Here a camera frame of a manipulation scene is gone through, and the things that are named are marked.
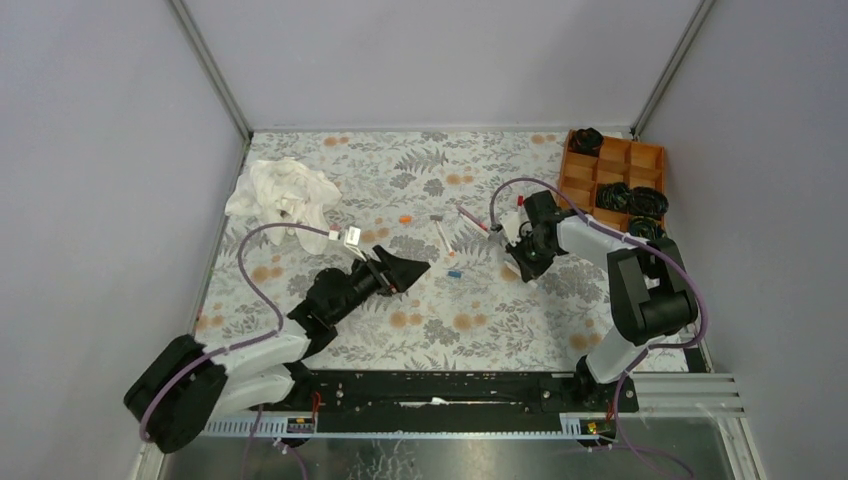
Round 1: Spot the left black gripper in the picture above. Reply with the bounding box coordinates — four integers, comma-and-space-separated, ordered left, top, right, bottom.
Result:
329, 247, 430, 327

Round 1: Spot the white pen orange tip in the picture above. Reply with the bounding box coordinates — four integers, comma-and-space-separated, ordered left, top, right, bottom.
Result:
429, 214, 456, 257

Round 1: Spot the white pen blue tip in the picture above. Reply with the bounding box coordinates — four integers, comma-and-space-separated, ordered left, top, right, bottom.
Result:
502, 261, 538, 288

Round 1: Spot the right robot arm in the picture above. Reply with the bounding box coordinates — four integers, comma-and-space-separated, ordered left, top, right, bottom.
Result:
499, 191, 699, 412

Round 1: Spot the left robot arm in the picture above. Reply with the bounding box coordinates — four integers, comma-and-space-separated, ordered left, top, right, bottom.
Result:
123, 246, 431, 453

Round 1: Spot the pink red pen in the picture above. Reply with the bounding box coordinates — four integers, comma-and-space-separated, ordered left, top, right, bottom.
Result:
456, 204, 490, 238

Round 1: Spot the floral table mat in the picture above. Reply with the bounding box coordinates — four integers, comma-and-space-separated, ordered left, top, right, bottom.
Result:
186, 130, 690, 372

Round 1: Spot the orange compartment tray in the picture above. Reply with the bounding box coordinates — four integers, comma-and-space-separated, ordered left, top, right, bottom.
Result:
558, 128, 669, 240

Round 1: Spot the white crumpled cloth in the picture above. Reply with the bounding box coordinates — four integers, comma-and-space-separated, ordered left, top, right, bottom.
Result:
224, 157, 342, 255

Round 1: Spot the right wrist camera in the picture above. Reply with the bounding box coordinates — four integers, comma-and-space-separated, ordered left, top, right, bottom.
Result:
495, 209, 524, 246

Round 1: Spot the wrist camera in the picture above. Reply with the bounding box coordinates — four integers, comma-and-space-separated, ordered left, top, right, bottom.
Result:
495, 209, 524, 246
327, 226, 369, 262

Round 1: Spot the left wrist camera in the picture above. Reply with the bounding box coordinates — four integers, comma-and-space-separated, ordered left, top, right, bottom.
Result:
327, 226, 369, 262

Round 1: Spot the black cable coil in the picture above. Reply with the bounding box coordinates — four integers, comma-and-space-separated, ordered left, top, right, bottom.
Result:
629, 186, 670, 220
569, 128, 605, 158
627, 217, 666, 241
596, 182, 633, 213

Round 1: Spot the black cable coil top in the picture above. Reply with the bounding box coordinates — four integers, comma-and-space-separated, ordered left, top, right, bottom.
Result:
569, 128, 605, 158

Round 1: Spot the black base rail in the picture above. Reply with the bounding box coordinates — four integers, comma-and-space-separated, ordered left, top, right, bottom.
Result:
265, 370, 639, 435

